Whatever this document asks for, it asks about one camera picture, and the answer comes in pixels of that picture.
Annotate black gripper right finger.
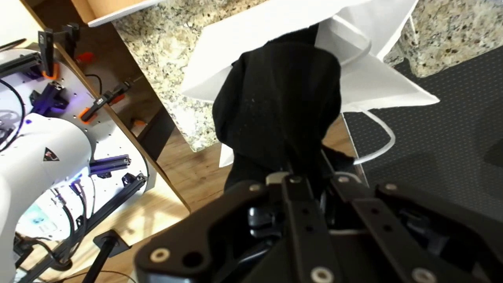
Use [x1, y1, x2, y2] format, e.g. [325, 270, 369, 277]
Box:
[336, 172, 503, 283]

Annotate black sock grey heel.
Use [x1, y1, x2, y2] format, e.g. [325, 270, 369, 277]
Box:
[210, 24, 344, 194]

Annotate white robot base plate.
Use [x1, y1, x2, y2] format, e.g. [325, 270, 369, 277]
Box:
[0, 26, 157, 249]

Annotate white paper bag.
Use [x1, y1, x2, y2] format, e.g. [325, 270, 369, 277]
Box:
[179, 0, 441, 171]

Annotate black perforated table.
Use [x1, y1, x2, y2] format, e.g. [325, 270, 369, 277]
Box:
[344, 46, 503, 226]

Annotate flat cardboard box white rim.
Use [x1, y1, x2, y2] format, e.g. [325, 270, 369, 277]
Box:
[69, 0, 164, 29]

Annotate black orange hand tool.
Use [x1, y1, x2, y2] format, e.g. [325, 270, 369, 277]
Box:
[76, 75, 144, 127]

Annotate black orange clamp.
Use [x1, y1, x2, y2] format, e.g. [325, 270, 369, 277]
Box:
[36, 23, 81, 84]

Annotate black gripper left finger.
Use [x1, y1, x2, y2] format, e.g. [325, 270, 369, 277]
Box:
[131, 174, 336, 283]

